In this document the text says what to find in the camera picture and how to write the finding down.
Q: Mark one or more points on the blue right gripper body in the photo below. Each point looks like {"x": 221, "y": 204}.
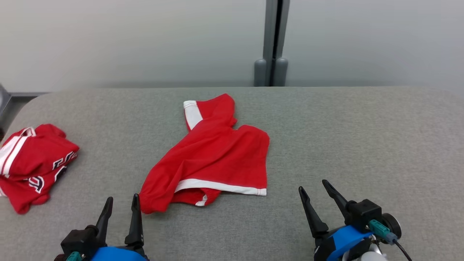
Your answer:
{"x": 340, "y": 239}

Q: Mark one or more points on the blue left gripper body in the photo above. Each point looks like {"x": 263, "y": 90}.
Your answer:
{"x": 116, "y": 254}

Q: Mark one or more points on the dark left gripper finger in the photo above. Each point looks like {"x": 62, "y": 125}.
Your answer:
{"x": 136, "y": 224}
{"x": 105, "y": 221}

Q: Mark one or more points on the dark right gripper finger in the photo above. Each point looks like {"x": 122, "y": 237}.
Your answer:
{"x": 339, "y": 197}
{"x": 313, "y": 217}

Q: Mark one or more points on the red Bulls jersey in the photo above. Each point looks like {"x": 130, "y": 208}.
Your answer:
{"x": 32, "y": 159}

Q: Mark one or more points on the red shorts white trim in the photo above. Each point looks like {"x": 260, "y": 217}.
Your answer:
{"x": 217, "y": 156}

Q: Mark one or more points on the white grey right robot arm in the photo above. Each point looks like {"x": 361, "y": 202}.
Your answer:
{"x": 369, "y": 256}

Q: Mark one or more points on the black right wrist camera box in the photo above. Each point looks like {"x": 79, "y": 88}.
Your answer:
{"x": 364, "y": 214}

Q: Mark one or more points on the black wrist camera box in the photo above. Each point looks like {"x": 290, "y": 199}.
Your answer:
{"x": 364, "y": 214}
{"x": 78, "y": 241}

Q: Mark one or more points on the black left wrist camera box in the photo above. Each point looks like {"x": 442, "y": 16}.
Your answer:
{"x": 78, "y": 241}

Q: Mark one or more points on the teal right camera plug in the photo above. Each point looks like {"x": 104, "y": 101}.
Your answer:
{"x": 378, "y": 228}

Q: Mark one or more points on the teal camera plug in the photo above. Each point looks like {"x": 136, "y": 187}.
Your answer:
{"x": 378, "y": 228}
{"x": 73, "y": 257}

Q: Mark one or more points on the teal left camera plug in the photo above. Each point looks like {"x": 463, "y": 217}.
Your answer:
{"x": 73, "y": 257}

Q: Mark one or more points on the grey partition post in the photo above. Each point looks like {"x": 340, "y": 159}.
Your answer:
{"x": 272, "y": 36}

